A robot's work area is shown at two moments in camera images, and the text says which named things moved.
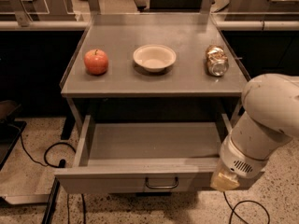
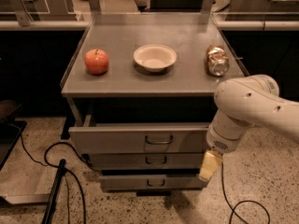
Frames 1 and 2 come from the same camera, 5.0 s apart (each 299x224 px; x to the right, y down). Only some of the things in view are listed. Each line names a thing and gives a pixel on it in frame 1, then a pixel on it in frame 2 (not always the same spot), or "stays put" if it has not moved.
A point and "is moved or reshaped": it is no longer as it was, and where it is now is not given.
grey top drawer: x=147 y=153 is moved or reshaped
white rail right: x=257 y=25 stays put
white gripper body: x=239 y=162 -> x=219 y=141
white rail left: x=36 y=24 stays put
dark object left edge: x=10 y=130 stays put
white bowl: x=154 y=58 stays put
